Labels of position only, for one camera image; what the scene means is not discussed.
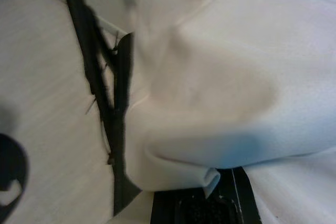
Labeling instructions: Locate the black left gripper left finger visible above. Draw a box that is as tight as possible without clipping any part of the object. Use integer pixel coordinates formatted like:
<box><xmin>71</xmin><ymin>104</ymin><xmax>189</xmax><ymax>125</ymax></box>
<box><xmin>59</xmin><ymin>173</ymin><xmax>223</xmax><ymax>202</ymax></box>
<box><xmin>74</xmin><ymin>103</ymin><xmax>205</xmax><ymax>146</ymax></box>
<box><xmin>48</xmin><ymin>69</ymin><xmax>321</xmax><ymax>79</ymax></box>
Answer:
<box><xmin>57</xmin><ymin>0</ymin><xmax>119</xmax><ymax>172</ymax></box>

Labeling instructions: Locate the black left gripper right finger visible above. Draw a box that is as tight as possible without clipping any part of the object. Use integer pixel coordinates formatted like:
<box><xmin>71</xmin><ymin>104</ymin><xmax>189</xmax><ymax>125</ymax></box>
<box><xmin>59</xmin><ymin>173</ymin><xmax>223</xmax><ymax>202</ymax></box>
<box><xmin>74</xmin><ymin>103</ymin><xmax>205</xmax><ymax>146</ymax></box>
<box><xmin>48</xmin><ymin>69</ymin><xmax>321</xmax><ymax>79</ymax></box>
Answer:
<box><xmin>113</xmin><ymin>31</ymin><xmax>143</xmax><ymax>217</ymax></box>

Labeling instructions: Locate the white pillow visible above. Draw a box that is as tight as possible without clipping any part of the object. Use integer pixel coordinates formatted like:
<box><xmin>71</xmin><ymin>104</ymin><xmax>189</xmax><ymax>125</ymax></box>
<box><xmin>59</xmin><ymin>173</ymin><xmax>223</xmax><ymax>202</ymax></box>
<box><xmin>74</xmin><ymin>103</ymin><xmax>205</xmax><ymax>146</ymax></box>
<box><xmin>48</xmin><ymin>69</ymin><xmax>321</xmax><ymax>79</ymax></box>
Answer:
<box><xmin>123</xmin><ymin>0</ymin><xmax>336</xmax><ymax>200</ymax></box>

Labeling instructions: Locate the black mesh chair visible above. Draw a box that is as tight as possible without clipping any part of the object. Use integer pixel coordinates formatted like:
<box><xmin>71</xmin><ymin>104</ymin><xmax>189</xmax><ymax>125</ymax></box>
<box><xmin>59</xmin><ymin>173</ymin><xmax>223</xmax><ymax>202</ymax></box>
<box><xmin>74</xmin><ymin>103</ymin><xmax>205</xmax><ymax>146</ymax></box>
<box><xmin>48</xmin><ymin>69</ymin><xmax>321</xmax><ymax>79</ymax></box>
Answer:
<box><xmin>151</xmin><ymin>167</ymin><xmax>261</xmax><ymax>224</ymax></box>

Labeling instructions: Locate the black floor fan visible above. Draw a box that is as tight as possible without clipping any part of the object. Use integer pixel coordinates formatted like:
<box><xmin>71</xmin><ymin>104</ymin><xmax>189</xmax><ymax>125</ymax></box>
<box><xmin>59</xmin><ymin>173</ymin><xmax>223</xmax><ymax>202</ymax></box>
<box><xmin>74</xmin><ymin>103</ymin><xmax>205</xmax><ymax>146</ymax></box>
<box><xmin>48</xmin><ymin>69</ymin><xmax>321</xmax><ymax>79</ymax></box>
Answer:
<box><xmin>0</xmin><ymin>132</ymin><xmax>30</xmax><ymax>209</ymax></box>

